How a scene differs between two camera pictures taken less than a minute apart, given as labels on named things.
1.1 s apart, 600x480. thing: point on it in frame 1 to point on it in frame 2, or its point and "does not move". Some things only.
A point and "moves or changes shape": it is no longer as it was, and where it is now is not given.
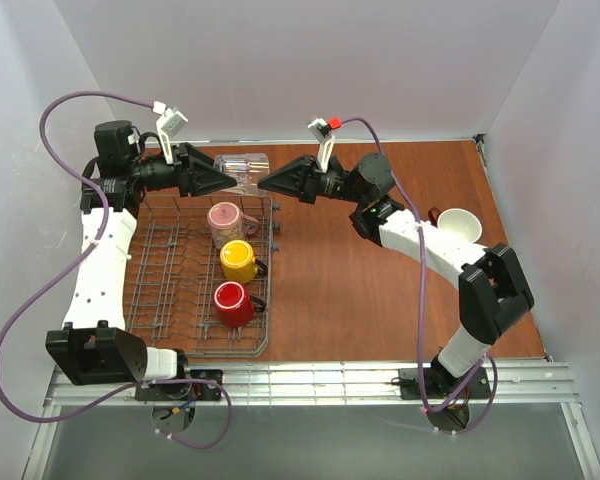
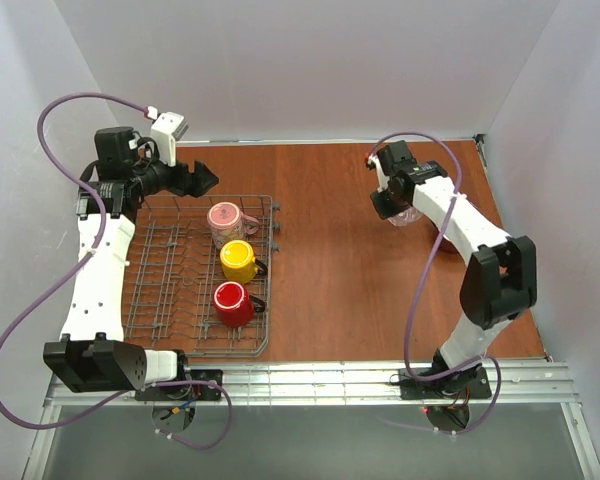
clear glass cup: (247, 169) moves or changes shape
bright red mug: (234, 306) does not move
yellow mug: (239, 262) does not move
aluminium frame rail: (319, 384) does not move
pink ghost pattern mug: (228, 223) does not move
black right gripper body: (309, 180) to (383, 205)
